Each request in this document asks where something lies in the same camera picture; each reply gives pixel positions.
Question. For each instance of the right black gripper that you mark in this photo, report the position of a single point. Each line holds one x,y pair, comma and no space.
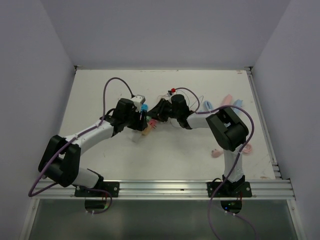
158,112

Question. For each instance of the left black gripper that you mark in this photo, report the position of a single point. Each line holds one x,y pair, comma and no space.
140,124

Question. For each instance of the cyan plug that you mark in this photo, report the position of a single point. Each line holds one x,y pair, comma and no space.
144,108

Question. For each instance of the white plug cube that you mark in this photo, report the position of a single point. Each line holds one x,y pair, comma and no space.
136,137

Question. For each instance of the tan plug cube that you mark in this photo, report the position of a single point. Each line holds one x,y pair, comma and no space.
147,130

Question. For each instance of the hot pink plug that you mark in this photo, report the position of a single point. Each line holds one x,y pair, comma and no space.
153,123

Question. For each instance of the pink power strip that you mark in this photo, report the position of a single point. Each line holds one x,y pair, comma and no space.
227,100

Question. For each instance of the blue power strip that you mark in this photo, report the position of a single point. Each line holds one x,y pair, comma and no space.
238,103

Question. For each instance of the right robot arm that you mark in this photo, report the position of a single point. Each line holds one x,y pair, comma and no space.
229,131

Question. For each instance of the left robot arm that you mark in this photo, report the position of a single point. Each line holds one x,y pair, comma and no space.
61,159

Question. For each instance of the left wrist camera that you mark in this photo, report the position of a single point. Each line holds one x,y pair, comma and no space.
138,101

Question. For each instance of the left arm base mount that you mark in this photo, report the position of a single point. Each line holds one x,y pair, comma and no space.
102,189

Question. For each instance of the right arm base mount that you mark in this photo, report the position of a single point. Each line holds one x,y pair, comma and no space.
238,189

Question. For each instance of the aluminium front rail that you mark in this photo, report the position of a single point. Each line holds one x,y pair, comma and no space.
266,189

